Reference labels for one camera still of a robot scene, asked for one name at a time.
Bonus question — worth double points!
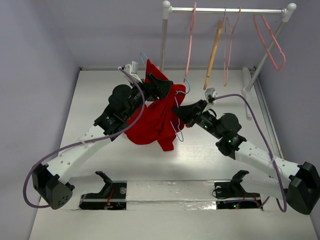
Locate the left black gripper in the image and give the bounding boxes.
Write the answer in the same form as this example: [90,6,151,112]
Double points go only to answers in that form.
[124,74,173,120]

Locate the red t shirt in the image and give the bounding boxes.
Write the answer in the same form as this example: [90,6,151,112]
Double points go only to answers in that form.
[124,58,187,153]

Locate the blue wire hanger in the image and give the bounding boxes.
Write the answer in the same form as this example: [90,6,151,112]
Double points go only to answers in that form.
[140,52,191,142]

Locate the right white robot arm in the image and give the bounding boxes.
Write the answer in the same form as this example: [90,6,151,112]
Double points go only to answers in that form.
[172,100,320,215]

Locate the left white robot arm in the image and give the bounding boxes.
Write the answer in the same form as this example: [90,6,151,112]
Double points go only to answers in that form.
[31,73,173,210]

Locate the thick pink plastic hanger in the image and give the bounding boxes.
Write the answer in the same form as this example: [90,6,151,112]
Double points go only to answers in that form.
[183,2,197,82]

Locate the wooden hanger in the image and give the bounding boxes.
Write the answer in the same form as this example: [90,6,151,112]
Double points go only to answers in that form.
[203,20,224,90]

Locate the pink plastic hanger right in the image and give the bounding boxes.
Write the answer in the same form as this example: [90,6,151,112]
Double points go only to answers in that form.
[252,15,286,72]

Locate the white clothes rack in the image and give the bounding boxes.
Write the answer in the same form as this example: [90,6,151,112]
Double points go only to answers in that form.
[159,0,297,119]

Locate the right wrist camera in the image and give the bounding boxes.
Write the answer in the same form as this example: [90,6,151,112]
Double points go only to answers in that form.
[204,87,217,105]

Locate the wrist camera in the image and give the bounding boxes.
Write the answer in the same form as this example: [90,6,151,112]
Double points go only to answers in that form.
[118,61,139,79]
[204,87,217,105]

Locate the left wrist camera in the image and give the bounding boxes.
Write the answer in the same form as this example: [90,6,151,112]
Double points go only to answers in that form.
[118,61,139,79]

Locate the thin pink wire hanger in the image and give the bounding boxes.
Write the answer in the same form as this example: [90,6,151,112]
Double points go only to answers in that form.
[223,7,242,87]

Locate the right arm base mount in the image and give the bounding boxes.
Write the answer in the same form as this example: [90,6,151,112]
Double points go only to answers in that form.
[211,170,262,210]

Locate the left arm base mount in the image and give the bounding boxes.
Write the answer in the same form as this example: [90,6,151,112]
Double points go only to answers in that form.
[78,171,127,211]

